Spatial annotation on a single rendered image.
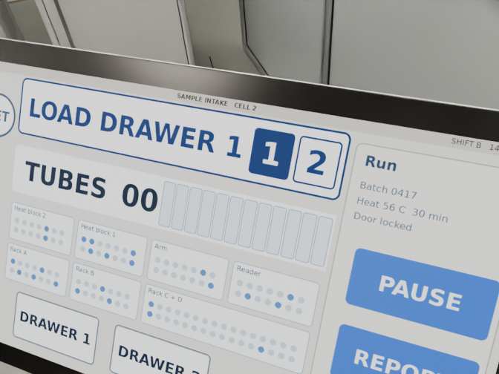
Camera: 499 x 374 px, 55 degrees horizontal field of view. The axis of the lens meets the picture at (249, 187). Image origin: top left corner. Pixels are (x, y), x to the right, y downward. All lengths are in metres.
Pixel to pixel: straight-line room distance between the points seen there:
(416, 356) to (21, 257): 0.36
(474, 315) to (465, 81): 0.83
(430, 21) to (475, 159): 0.88
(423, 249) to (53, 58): 0.35
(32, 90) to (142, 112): 0.11
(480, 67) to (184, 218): 0.83
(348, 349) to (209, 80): 0.23
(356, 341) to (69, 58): 0.33
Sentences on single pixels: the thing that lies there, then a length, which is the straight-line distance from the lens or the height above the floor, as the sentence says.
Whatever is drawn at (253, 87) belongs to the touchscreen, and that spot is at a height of 1.19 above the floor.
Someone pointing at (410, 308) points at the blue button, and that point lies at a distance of 0.37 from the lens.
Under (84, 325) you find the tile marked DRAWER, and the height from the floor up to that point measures 1.01.
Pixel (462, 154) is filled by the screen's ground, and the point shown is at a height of 1.17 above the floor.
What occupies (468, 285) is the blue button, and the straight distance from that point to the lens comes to 0.37.
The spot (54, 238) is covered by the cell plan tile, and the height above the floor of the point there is 1.07.
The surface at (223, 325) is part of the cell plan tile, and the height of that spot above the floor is 1.04.
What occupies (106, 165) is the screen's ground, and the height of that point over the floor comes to 1.13.
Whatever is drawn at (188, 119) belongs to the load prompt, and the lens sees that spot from 0.39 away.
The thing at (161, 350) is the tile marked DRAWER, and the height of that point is 1.01.
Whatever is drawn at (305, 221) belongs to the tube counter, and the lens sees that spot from 0.36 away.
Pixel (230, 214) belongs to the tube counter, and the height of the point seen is 1.11.
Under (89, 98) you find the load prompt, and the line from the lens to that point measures 0.44.
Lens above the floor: 1.40
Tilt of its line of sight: 46 degrees down
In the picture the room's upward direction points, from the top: 6 degrees counter-clockwise
